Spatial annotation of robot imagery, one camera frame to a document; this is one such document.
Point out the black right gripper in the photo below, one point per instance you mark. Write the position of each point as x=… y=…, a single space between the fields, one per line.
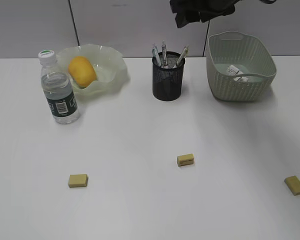
x=191 y=11

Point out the beige and white pen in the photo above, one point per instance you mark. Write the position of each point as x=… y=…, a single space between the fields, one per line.
x=182 y=56

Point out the blue and white pen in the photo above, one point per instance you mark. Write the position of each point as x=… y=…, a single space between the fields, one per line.
x=156 y=56

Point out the grey and white pen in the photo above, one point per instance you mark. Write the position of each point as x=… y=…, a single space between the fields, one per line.
x=164 y=55

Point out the white waste paper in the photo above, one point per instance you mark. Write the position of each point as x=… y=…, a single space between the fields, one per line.
x=234 y=71

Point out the yellow mango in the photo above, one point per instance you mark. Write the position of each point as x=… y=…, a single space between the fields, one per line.
x=82 y=71

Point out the clear water bottle green label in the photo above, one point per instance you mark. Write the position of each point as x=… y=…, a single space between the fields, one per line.
x=57 y=88

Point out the yellow eraser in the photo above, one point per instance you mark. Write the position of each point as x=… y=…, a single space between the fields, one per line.
x=185 y=160
x=78 y=180
x=293 y=183

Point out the pale green woven basket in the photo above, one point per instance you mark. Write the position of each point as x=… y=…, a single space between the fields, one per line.
x=248 y=54

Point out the black mesh pen holder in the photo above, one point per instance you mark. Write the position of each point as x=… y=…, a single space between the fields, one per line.
x=167 y=82

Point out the translucent green wavy plate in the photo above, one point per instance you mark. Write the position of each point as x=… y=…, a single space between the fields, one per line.
x=109 y=66

